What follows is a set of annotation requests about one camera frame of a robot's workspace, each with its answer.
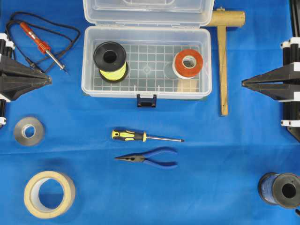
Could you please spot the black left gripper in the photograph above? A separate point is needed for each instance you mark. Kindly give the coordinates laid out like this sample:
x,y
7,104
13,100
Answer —
x,y
25,78

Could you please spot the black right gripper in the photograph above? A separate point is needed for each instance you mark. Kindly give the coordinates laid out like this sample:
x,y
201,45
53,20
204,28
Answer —
x,y
289,92

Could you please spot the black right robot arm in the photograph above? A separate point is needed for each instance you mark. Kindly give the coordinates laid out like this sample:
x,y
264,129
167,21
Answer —
x,y
295,22

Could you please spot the clear tool box lid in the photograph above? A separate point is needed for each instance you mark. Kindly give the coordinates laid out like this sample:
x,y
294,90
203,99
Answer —
x,y
192,13

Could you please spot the clear plastic tool box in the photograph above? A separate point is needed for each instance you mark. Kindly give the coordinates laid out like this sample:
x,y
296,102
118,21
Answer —
x,y
150,53

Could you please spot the blue tool box latch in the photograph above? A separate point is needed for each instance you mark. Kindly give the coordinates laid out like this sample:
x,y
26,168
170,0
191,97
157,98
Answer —
x,y
146,101

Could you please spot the grey tape roll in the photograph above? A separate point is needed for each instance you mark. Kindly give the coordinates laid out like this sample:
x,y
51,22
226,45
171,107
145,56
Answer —
x,y
29,131

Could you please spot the wooden mallet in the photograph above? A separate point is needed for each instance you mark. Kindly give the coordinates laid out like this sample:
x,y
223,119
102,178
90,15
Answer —
x,y
222,19

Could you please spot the orange solder spool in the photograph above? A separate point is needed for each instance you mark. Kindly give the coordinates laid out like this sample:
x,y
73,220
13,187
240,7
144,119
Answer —
x,y
187,63

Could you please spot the blue table cloth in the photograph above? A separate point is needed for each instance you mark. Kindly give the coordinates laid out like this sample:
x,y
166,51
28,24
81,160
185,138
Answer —
x,y
209,179

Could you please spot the beige masking tape roll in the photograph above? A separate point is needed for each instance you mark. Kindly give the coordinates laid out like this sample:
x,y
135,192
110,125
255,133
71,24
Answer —
x,y
46,204

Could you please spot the yellow black screwdriver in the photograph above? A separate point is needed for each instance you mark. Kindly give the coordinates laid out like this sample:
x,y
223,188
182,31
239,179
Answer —
x,y
126,135

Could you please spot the orange handled soldering iron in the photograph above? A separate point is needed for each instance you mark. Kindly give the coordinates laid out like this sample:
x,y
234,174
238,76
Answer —
x,y
42,46

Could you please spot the yellow wire spool black flanges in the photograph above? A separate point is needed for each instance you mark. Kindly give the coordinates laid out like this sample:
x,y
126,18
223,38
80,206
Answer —
x,y
110,59

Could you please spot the blue wire spool black flanges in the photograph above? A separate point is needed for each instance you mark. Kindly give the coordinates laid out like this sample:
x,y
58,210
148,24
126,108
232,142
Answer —
x,y
282,189

